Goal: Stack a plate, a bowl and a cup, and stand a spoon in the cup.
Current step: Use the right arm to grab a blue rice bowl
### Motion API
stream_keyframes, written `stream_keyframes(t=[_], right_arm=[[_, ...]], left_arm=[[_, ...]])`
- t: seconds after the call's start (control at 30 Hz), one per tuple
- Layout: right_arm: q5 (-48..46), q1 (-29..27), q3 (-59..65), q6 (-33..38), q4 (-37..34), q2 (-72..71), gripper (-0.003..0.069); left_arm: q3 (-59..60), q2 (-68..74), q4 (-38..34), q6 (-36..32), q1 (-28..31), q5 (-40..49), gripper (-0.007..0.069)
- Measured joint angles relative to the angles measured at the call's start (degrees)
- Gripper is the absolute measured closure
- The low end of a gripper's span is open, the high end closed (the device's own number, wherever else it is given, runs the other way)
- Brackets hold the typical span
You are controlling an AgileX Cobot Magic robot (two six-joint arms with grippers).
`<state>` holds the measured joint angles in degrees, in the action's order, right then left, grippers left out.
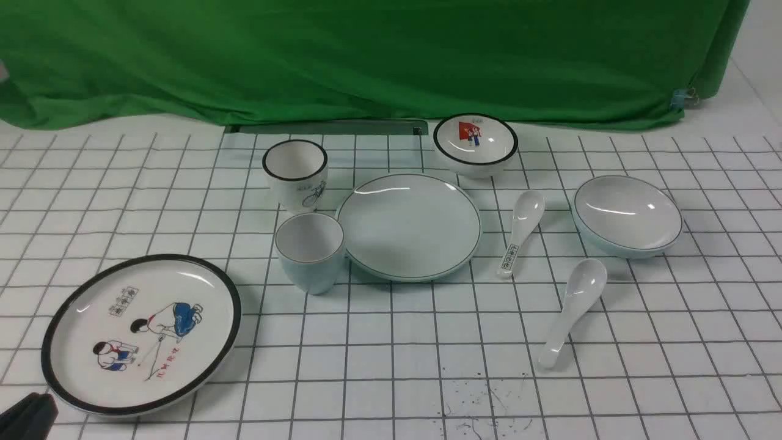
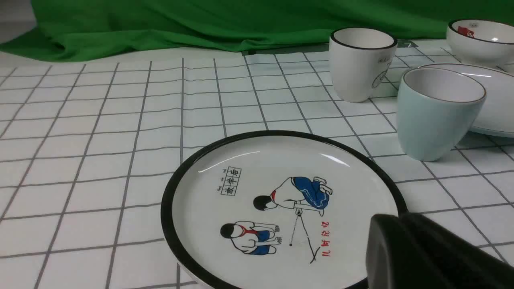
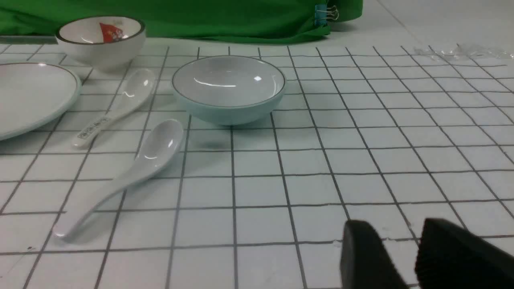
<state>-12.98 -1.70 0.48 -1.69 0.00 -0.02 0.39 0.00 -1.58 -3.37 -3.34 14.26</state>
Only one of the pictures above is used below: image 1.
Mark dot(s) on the pale blue plate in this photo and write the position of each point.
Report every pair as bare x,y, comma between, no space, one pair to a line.
410,227

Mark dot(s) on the green backdrop cloth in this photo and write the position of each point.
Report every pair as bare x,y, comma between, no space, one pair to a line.
618,65

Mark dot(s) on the plain pale blue spoon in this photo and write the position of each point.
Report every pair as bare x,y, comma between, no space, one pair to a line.
583,289

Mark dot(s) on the white bowl with black rim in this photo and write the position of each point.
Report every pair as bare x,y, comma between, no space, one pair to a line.
475,145

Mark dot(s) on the pale blue bowl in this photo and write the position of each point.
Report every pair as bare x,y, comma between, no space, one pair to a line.
626,217

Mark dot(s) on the white illustrated plate black rim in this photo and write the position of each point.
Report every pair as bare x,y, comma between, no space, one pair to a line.
141,335

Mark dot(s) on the white cup with black rim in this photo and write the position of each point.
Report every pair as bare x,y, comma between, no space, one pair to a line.
296,171

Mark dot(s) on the pale blue cup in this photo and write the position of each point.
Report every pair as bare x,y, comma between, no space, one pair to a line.
311,247

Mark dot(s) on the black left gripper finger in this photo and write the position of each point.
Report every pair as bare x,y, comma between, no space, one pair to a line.
31,418

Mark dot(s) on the white spoon with printed handle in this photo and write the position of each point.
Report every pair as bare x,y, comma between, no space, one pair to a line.
526,215

